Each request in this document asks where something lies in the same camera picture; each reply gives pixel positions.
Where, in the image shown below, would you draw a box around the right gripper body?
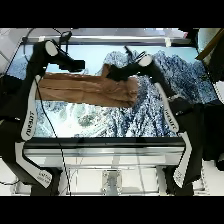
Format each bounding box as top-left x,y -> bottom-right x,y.
106,64 -> 131,83

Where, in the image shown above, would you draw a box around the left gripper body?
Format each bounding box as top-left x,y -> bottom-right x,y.
59,58 -> 86,73

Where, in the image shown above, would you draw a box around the tan trousers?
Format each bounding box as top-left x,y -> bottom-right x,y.
36,63 -> 141,109

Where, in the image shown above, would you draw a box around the brown clothes hanger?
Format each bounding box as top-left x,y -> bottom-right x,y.
195,31 -> 224,62

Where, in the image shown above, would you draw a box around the black garment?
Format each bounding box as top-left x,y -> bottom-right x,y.
202,39 -> 224,84

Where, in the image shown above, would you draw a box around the black cable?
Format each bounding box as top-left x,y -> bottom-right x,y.
33,76 -> 73,197

